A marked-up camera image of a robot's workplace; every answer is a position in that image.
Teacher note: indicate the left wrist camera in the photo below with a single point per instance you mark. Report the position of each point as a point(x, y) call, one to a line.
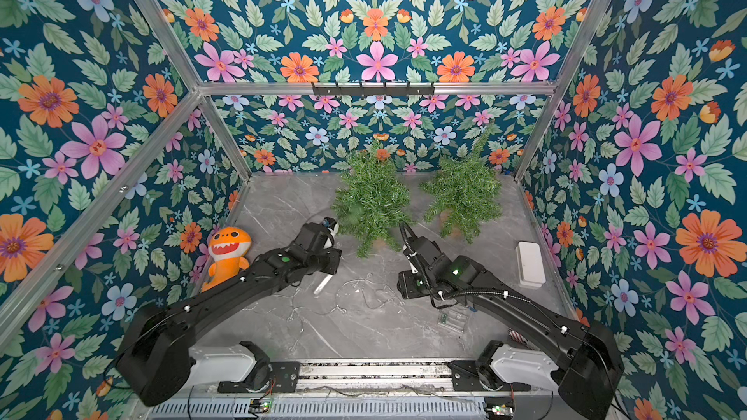
point(332, 227)

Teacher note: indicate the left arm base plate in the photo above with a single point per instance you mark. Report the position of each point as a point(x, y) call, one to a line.
point(278, 377)

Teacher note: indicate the newspaper print can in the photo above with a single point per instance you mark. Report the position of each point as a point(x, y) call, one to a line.
point(517, 337)

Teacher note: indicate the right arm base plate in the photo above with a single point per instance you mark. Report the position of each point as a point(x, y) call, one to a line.
point(465, 377)

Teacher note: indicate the white slotted cable duct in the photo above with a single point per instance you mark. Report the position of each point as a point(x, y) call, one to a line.
point(322, 408)

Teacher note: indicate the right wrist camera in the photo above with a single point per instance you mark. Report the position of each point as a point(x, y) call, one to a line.
point(409, 237)

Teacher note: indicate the clear battery box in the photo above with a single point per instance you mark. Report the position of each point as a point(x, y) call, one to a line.
point(454, 320)

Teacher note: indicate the white rectangular box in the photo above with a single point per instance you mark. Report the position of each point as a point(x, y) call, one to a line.
point(531, 267)

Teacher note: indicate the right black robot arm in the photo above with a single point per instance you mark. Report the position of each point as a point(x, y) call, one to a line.
point(581, 363)

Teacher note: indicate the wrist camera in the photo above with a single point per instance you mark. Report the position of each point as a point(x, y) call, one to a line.
point(332, 227)
point(409, 237)

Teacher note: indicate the green christmas tree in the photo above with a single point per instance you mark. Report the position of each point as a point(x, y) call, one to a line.
point(371, 200)
point(465, 194)

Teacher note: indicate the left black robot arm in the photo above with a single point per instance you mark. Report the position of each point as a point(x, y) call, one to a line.
point(161, 354)

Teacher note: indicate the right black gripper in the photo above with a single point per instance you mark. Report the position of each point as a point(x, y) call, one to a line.
point(412, 285)

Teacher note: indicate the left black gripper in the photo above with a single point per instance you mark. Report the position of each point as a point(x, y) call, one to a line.
point(335, 256)

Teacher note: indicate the black hook rail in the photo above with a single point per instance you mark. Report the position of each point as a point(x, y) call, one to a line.
point(364, 90)

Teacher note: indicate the orange shark plush toy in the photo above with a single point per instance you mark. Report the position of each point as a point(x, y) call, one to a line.
point(227, 248)

